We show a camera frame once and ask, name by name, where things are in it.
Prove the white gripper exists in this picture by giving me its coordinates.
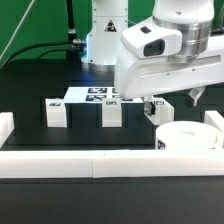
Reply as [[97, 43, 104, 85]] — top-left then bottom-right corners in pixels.
[[114, 46, 224, 116]]

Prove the white round stool seat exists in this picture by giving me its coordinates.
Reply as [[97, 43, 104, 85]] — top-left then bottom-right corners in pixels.
[[155, 121, 224, 150]]

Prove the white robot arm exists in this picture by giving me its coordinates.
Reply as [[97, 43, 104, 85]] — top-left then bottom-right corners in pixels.
[[82, 0, 224, 99]]

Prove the white sheet with tags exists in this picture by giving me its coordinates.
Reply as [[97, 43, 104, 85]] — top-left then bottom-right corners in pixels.
[[64, 87, 143, 103]]

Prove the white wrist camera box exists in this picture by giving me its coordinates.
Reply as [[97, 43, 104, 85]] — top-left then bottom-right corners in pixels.
[[121, 25, 182, 59]]

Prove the black cable bundle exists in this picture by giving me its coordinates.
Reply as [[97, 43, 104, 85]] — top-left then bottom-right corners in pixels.
[[0, 0, 88, 68]]

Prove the thin grey cable left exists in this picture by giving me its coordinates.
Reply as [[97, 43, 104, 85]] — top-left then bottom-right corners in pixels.
[[0, 0, 36, 63]]

